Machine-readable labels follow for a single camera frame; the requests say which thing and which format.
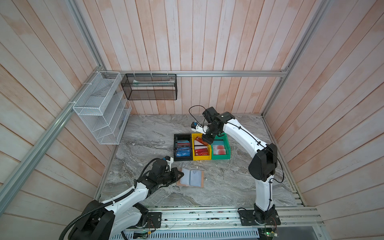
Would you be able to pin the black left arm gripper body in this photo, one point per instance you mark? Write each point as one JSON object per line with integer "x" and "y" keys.
{"x": 168, "y": 177}

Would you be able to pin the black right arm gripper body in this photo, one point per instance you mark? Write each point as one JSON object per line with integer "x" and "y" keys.
{"x": 210, "y": 135}

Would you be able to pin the red credit card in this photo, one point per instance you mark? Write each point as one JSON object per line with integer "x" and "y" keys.
{"x": 200, "y": 142}

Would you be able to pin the tan leather card holder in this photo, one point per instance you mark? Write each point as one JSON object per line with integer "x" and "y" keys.
{"x": 191, "y": 178}

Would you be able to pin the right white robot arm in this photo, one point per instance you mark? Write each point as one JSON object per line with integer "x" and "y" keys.
{"x": 264, "y": 160}

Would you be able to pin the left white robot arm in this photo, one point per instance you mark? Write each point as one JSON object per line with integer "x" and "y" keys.
{"x": 103, "y": 220}

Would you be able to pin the blue VIP card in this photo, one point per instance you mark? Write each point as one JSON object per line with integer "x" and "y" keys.
{"x": 183, "y": 153}

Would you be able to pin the red card in yellow bin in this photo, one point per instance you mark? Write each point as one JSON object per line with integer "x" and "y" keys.
{"x": 202, "y": 152}

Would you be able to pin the green plastic bin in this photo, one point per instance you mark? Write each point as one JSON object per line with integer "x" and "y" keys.
{"x": 221, "y": 149}

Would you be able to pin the yellow plastic bin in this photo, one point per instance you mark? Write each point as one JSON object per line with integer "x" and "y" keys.
{"x": 200, "y": 158}

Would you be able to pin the black plastic bin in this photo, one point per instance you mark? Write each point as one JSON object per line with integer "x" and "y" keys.
{"x": 182, "y": 141}

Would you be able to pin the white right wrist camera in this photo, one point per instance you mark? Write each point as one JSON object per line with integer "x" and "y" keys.
{"x": 198, "y": 128}

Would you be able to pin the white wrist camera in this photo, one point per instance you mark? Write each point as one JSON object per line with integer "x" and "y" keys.
{"x": 169, "y": 161}
{"x": 198, "y": 128}

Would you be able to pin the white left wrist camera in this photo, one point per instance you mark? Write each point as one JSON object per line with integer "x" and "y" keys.
{"x": 169, "y": 161}

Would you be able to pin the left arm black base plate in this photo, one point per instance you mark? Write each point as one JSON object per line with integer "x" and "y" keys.
{"x": 151, "y": 220}

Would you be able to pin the black mesh wall basket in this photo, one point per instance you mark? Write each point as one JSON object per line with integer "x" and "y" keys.
{"x": 149, "y": 87}

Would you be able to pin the white wire mesh shelf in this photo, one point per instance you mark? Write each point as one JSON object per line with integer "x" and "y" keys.
{"x": 103, "y": 108}

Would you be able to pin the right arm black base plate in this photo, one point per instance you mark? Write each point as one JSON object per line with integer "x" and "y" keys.
{"x": 259, "y": 218}

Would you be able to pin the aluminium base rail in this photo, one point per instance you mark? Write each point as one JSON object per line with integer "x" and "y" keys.
{"x": 214, "y": 223}

